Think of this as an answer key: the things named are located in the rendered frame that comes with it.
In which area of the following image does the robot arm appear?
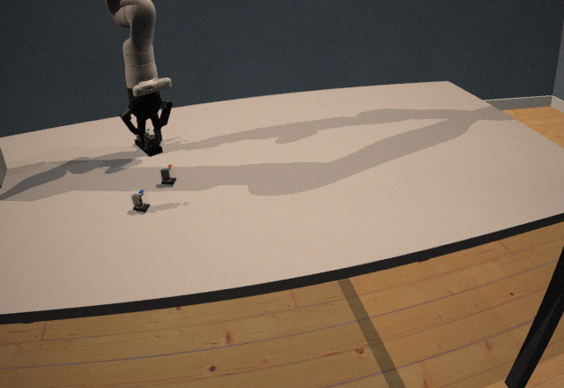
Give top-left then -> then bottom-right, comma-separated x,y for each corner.
105,0 -> 172,97

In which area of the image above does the black rack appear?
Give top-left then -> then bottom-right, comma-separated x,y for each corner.
135,139 -> 163,157

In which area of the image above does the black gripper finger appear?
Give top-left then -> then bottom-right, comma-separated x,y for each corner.
120,107 -> 148,149
151,100 -> 173,145

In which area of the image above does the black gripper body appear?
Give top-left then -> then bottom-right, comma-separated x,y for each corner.
127,87 -> 162,120

